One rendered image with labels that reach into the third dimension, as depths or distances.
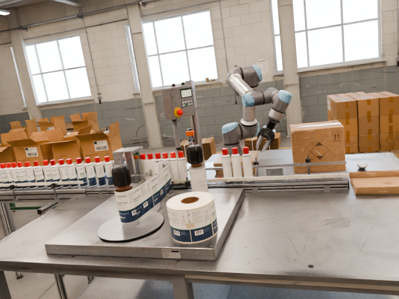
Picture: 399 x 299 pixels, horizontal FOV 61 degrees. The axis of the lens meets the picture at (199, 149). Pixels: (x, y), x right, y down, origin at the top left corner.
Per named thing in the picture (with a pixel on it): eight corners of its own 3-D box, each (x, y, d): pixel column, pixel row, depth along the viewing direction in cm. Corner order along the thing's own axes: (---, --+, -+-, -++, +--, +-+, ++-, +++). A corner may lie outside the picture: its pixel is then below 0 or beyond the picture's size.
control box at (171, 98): (165, 119, 211) (160, 88, 207) (187, 114, 221) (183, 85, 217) (174, 120, 203) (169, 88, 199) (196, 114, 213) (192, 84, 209)
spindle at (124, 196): (117, 228, 156) (105, 168, 150) (127, 219, 164) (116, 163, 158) (135, 228, 153) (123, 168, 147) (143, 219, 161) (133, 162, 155)
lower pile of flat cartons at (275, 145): (244, 151, 647) (243, 140, 643) (249, 145, 697) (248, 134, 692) (279, 149, 626) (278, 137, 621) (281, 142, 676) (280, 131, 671)
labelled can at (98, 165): (97, 187, 230) (91, 158, 225) (101, 184, 235) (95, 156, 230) (104, 187, 228) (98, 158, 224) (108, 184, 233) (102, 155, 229)
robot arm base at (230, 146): (221, 158, 242) (220, 145, 240) (223, 153, 256) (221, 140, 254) (243, 156, 239) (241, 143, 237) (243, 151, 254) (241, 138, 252)
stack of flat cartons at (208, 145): (178, 162, 629) (176, 146, 623) (184, 155, 681) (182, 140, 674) (212, 159, 616) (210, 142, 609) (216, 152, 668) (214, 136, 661)
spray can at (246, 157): (244, 183, 198) (240, 148, 194) (245, 180, 203) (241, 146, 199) (253, 182, 197) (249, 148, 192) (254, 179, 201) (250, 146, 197)
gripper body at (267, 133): (257, 136, 186) (266, 117, 182) (259, 133, 194) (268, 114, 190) (271, 142, 185) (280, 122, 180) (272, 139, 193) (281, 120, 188)
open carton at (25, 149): (10, 170, 378) (1, 137, 370) (37, 159, 421) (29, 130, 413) (40, 168, 369) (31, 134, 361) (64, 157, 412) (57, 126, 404)
